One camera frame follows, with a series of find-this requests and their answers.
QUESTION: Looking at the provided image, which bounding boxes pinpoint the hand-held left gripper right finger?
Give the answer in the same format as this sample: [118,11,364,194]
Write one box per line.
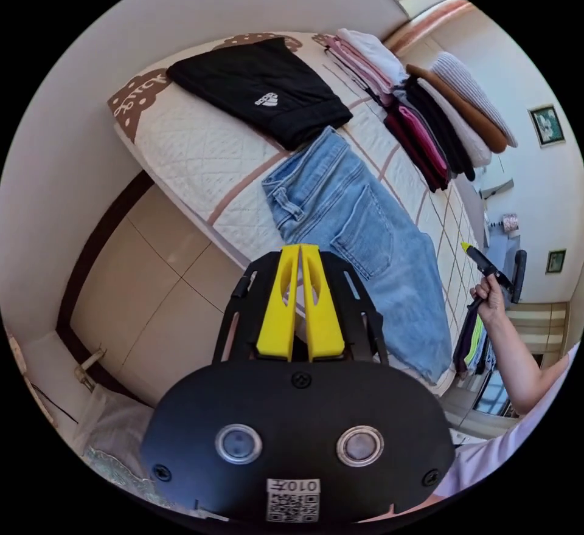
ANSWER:
[301,244,346,362]

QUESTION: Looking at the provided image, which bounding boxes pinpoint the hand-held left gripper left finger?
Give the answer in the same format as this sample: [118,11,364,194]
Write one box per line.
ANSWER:
[255,244,301,360]

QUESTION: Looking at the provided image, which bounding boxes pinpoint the person's right forearm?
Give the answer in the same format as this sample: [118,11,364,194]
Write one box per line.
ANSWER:
[482,310,551,416]

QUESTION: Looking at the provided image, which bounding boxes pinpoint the light blue jeans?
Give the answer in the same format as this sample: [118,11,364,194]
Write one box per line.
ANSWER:
[260,126,453,386]

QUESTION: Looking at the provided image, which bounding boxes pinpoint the person's right hand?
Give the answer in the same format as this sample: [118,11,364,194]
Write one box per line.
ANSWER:
[470,275,507,328]

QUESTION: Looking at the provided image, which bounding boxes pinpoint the beige cupboard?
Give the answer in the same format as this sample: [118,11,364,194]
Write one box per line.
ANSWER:
[505,301,572,365]

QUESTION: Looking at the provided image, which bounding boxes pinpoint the pile of clothes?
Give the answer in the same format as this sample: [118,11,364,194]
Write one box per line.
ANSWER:
[451,309,499,377]
[313,27,519,195]

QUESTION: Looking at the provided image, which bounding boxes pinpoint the large framed picture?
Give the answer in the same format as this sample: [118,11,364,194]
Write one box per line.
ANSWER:
[527,105,566,148]

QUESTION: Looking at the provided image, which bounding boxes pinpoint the bed with white quilt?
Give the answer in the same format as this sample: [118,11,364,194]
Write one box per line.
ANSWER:
[107,31,490,400]

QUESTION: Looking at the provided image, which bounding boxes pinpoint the person's body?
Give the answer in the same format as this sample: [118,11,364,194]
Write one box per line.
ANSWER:
[431,342,581,502]

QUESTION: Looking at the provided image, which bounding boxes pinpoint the black shorts with white print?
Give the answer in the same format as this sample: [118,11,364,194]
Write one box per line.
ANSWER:
[165,37,355,152]

